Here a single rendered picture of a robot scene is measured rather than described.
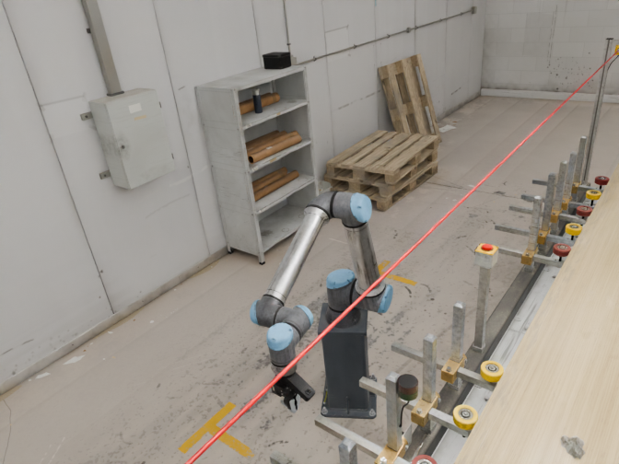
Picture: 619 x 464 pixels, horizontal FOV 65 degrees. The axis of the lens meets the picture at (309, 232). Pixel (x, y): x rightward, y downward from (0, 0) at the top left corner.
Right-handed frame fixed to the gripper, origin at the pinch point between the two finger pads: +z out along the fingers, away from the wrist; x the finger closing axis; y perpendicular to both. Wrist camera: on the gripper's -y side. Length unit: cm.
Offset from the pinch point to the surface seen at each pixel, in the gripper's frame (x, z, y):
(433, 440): -24, 13, -44
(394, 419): -1.2, -18.7, -40.4
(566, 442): -28, -8, -85
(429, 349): -26, -27, -41
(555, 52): -803, 13, 88
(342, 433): 1.5, -3.3, -21.7
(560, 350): -71, -7, -74
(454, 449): -30, 21, -50
